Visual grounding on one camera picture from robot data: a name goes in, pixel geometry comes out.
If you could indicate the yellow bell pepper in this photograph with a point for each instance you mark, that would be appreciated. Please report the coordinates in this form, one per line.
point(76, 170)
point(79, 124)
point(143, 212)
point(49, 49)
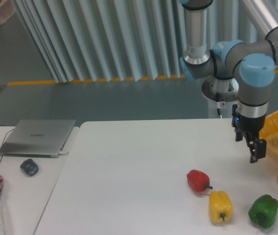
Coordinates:
point(220, 207)

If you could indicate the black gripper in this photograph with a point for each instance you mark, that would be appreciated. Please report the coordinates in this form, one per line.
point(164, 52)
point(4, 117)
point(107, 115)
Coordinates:
point(247, 122)

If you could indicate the red bell pepper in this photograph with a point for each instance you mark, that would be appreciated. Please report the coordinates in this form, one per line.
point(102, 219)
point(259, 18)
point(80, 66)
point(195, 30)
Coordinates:
point(198, 181)

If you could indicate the silver laptop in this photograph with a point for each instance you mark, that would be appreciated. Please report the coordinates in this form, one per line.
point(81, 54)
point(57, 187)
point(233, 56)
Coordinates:
point(38, 138)

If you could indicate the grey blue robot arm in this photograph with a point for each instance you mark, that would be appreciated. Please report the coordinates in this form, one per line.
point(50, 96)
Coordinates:
point(250, 65)

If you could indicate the green bell pepper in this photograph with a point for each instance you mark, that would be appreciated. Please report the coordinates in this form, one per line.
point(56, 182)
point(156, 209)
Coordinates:
point(263, 211)

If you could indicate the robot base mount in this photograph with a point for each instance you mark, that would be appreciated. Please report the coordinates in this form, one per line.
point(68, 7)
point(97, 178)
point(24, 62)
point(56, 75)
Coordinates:
point(221, 95)

